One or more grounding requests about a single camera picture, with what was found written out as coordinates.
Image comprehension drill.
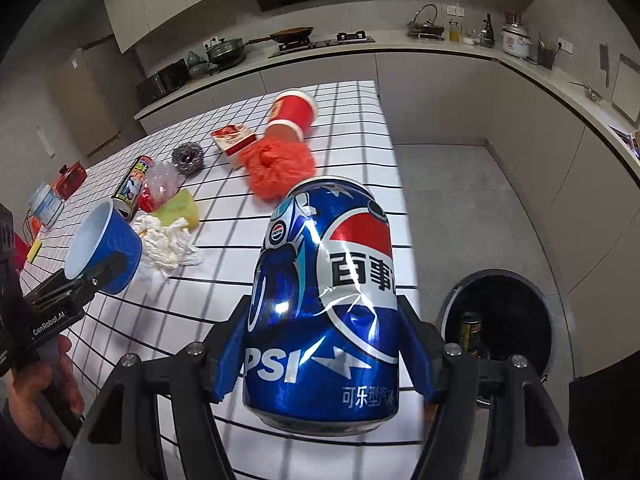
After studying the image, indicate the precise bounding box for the blue paper cup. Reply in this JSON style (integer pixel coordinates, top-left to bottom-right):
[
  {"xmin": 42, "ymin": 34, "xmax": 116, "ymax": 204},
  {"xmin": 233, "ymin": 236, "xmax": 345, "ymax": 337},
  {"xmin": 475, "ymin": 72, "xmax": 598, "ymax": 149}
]
[{"xmin": 64, "ymin": 198, "xmax": 142, "ymax": 295}]

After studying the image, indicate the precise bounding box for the yellow green sponge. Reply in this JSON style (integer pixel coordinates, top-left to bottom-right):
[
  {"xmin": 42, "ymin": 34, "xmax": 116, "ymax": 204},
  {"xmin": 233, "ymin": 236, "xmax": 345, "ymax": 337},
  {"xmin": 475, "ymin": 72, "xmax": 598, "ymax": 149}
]
[{"xmin": 152, "ymin": 188, "xmax": 200, "ymax": 231}]

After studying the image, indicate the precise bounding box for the blue Pepsi can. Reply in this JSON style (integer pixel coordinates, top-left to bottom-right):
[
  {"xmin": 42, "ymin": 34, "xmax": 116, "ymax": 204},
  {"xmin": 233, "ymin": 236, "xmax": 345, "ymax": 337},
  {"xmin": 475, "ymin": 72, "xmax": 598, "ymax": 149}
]
[{"xmin": 243, "ymin": 176, "xmax": 399, "ymax": 437}]

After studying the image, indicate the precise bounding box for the red paper cup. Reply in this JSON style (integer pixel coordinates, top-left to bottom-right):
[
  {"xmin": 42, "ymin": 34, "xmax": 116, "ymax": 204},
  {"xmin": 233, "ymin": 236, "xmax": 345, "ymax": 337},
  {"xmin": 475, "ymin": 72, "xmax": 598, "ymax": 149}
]
[{"xmin": 264, "ymin": 89, "xmax": 318, "ymax": 142}]

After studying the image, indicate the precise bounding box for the black trash bucket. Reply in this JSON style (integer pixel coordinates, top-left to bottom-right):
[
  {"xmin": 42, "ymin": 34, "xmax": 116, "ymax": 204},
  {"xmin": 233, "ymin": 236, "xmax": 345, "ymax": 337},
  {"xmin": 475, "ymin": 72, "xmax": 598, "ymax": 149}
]
[{"xmin": 436, "ymin": 269, "xmax": 554, "ymax": 382}]

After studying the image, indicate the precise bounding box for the person's left hand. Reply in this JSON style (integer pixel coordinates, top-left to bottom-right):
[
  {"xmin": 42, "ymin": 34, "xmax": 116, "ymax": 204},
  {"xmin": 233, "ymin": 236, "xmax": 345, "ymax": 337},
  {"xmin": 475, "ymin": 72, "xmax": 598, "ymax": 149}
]
[{"xmin": 8, "ymin": 335, "xmax": 85, "ymax": 450}]

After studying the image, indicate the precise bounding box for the clear plastic jar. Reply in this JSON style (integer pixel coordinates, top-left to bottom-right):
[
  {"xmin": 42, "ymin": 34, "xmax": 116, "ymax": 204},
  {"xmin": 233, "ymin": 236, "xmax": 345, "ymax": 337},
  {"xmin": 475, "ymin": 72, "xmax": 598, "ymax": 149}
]
[{"xmin": 28, "ymin": 183, "xmax": 65, "ymax": 230}]

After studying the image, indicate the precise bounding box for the black yellow drink can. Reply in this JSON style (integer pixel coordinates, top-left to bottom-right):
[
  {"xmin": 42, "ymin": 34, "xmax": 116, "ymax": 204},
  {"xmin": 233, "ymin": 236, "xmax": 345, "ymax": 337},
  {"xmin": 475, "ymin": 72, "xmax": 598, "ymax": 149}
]
[{"xmin": 460, "ymin": 312, "xmax": 482, "ymax": 356}]

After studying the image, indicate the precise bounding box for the black colourful drink can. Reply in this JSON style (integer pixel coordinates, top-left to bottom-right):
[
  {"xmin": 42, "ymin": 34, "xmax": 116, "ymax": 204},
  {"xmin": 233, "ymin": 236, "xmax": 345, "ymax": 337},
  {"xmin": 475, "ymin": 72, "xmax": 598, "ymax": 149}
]
[{"xmin": 111, "ymin": 155, "xmax": 154, "ymax": 221}]

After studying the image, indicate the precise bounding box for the crumpled white tissue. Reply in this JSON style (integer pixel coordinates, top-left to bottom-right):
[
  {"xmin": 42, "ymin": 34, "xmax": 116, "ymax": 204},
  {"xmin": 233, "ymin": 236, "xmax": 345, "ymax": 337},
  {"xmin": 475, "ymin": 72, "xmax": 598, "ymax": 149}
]
[{"xmin": 131, "ymin": 214, "xmax": 203, "ymax": 272}]

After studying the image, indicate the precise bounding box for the steel wool scrubber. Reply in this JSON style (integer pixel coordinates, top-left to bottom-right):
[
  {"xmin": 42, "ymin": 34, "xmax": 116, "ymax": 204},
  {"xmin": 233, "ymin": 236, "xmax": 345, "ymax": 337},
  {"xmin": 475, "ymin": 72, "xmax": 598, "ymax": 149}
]
[{"xmin": 171, "ymin": 142, "xmax": 204, "ymax": 177}]

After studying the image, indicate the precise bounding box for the red white carton box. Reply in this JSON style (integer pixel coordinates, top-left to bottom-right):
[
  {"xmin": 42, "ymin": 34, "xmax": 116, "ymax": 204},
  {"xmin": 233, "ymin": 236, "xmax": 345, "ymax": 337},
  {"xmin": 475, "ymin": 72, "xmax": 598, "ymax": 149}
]
[{"xmin": 210, "ymin": 125, "xmax": 257, "ymax": 157}]

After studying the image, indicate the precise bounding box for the black microwave oven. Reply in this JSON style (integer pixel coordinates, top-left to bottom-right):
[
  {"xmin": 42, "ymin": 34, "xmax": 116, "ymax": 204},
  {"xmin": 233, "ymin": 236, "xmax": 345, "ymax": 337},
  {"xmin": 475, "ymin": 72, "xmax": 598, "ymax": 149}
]
[{"xmin": 137, "ymin": 58, "xmax": 191, "ymax": 106}]

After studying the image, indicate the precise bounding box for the red mesh bag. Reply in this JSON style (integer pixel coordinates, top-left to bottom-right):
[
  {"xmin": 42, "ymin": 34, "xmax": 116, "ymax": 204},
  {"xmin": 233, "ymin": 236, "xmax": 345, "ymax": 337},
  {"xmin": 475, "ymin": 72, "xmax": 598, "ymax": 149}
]
[{"xmin": 240, "ymin": 136, "xmax": 316, "ymax": 200}]

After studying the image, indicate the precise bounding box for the green ceramic teapot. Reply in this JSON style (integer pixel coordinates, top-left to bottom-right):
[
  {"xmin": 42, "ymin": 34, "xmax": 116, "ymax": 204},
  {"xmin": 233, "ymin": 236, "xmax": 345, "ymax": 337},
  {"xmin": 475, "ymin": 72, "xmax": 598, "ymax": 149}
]
[{"xmin": 186, "ymin": 51, "xmax": 209, "ymax": 79}]

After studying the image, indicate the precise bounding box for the black wok with lid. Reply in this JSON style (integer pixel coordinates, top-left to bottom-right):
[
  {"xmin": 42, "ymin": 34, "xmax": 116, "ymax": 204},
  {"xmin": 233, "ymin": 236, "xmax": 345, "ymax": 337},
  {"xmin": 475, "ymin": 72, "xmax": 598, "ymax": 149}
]
[{"xmin": 205, "ymin": 38, "xmax": 246, "ymax": 67}]

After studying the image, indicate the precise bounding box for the white cutting board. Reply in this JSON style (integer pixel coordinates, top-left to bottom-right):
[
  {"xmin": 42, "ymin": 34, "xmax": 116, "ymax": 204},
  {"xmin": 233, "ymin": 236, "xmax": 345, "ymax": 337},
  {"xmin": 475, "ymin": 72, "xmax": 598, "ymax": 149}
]
[{"xmin": 612, "ymin": 54, "xmax": 640, "ymax": 126}]

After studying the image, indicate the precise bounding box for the black utensil holder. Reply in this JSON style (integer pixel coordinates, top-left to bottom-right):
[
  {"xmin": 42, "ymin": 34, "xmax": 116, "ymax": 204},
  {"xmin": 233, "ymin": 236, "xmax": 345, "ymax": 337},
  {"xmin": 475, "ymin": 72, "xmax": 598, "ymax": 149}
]
[{"xmin": 537, "ymin": 34, "xmax": 563, "ymax": 70}]

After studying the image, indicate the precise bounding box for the black frying pan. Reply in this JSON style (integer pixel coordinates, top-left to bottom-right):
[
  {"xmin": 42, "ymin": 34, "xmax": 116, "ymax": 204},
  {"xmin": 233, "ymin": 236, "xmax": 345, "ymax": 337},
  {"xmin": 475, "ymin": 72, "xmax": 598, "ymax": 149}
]
[{"xmin": 246, "ymin": 26, "xmax": 314, "ymax": 44}]

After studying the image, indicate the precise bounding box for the white rice cooker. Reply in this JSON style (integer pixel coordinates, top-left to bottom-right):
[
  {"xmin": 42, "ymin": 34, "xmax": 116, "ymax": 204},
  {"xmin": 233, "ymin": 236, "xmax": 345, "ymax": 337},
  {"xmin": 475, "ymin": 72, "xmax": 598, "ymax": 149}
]
[{"xmin": 501, "ymin": 12, "xmax": 532, "ymax": 58}]

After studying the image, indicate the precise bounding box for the black cleaver knife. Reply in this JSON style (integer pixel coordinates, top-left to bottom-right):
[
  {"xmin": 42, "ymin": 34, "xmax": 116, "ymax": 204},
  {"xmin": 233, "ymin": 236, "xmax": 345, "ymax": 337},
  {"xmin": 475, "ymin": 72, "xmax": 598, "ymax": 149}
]
[{"xmin": 599, "ymin": 44, "xmax": 610, "ymax": 88}]

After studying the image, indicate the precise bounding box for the dark glass bottle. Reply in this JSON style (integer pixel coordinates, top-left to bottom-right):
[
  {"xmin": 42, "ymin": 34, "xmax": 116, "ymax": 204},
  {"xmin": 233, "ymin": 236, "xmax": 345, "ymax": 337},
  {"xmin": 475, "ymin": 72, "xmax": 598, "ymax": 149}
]
[{"xmin": 480, "ymin": 13, "xmax": 495, "ymax": 48}]

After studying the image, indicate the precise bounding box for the yellow oil bottle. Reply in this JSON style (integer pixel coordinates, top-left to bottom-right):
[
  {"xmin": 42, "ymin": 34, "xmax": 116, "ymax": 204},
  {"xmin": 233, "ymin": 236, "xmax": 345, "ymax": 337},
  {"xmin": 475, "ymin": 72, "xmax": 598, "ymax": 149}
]
[{"xmin": 448, "ymin": 21, "xmax": 461, "ymax": 42}]

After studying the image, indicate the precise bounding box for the gas stove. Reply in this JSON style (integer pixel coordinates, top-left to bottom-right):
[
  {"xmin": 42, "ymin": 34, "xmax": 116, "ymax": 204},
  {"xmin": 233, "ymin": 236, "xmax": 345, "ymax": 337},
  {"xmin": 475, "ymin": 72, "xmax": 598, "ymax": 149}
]
[{"xmin": 272, "ymin": 30, "xmax": 374, "ymax": 58}]

